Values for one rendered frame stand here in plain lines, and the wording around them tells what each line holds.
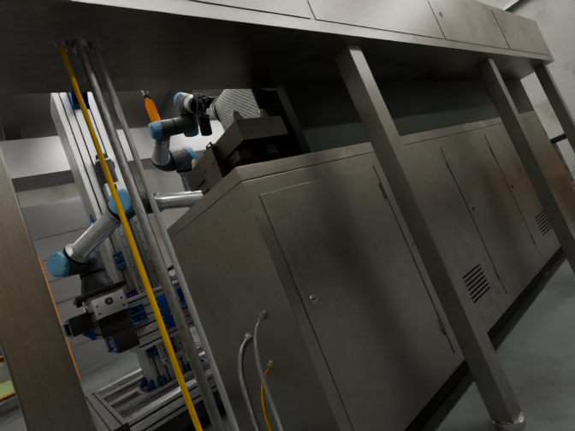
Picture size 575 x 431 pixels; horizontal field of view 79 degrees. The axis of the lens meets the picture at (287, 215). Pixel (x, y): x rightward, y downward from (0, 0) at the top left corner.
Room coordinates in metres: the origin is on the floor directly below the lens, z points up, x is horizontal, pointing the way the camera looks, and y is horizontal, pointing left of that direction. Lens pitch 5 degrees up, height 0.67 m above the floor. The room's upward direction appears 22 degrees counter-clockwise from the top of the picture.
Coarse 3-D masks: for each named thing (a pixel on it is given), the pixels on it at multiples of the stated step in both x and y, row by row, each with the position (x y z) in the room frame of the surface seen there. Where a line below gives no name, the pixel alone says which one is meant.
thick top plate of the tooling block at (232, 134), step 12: (240, 120) 0.91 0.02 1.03; (252, 120) 0.93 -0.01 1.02; (264, 120) 0.96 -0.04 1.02; (276, 120) 0.99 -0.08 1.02; (228, 132) 0.94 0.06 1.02; (240, 132) 0.90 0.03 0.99; (252, 132) 0.92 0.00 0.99; (264, 132) 0.95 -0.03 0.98; (276, 132) 0.98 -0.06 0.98; (216, 144) 1.00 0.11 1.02; (228, 144) 0.96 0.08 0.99; (240, 144) 0.92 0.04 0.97; (252, 144) 0.96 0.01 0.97; (228, 156) 0.99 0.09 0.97; (192, 180) 1.18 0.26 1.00; (204, 180) 1.13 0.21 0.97
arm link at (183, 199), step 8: (176, 192) 1.66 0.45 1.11; (184, 192) 1.64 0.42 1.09; (192, 192) 1.63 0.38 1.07; (200, 192) 1.62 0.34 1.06; (160, 200) 1.65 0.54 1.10; (168, 200) 1.64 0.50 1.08; (176, 200) 1.64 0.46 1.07; (184, 200) 1.63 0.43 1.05; (192, 200) 1.63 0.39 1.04; (160, 208) 1.66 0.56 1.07; (168, 208) 1.67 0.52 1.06
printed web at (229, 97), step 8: (224, 96) 1.24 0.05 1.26; (232, 96) 1.20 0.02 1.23; (240, 96) 1.17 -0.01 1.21; (264, 96) 1.25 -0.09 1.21; (272, 96) 1.22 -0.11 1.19; (216, 104) 1.29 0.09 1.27; (224, 104) 1.25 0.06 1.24; (232, 104) 1.22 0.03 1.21; (264, 104) 1.27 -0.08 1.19; (272, 104) 1.24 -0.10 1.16; (280, 104) 1.22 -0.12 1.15; (216, 112) 1.30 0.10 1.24; (224, 112) 1.26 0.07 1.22; (272, 112) 1.26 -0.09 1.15
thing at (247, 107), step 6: (246, 90) 1.14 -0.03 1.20; (246, 96) 1.14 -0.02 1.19; (252, 96) 1.12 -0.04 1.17; (240, 102) 1.18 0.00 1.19; (246, 102) 1.15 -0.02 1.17; (252, 102) 1.13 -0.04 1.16; (234, 108) 1.21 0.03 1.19; (240, 108) 1.19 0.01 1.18; (246, 108) 1.16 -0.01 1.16; (252, 108) 1.14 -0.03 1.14; (258, 108) 1.12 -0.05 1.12; (228, 114) 1.25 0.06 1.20; (240, 114) 1.20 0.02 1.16; (246, 114) 1.17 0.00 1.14; (252, 114) 1.15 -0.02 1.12; (222, 120) 1.29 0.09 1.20; (228, 120) 1.26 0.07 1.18; (222, 126) 1.30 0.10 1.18; (228, 126) 1.27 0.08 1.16
